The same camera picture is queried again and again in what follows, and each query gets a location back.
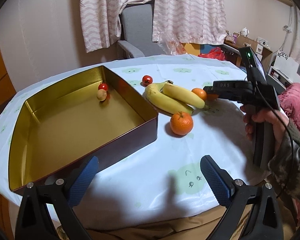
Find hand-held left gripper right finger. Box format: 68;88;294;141
200;155;284;240

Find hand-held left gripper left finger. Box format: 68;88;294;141
14;156;100;240

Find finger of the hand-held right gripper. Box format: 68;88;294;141
203;85;220;101

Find small orange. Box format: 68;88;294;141
191;88;219;101

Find straight yellow banana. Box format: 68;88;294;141
162;82;206;109

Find large orange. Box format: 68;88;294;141
170;111;193;136

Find curved yellow banana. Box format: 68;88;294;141
143;82;194;117

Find gold tin box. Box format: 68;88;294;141
8;65;158;193

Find person's right forearm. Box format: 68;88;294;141
267;121;300;205

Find person's right hand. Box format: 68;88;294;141
240;105;289;155

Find red plastic bag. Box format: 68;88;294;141
198;47;225;61

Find pink blanket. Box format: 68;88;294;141
277;82;300;137

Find white floral box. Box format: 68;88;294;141
273;50;300;73

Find blue container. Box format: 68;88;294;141
200;44;224;55

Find yellow box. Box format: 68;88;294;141
182;42;202;57

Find clear plastic bag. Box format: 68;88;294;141
157;33;188;55

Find white cloud-print tablecloth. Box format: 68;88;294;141
0;54;278;222

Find person's khaki trousers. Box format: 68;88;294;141
86;204;253;240

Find pink patterned curtain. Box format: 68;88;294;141
152;0;227;44
78;0;157;53

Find grey armchair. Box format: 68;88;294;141
116;3;170;59

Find wooden door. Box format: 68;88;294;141
0;17;17;99

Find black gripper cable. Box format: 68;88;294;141
250;64;297;227

